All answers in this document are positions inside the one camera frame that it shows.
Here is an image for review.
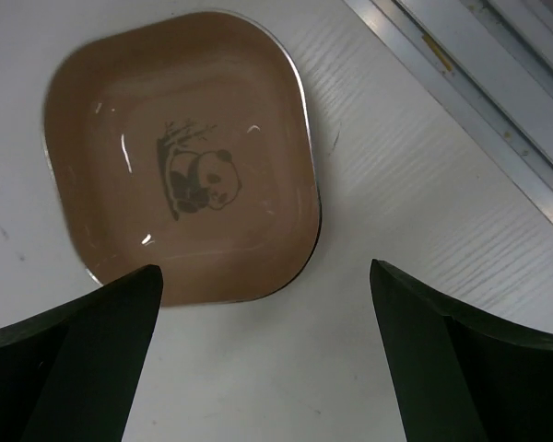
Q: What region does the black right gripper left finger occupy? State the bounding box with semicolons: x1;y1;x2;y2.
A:
0;265;163;441

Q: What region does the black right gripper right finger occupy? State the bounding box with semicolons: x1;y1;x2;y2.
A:
370;260;553;441

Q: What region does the brown panda plate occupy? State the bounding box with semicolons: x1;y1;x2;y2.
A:
42;9;322;307

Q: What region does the aluminium frame rail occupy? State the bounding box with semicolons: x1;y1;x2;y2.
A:
349;1;553;225

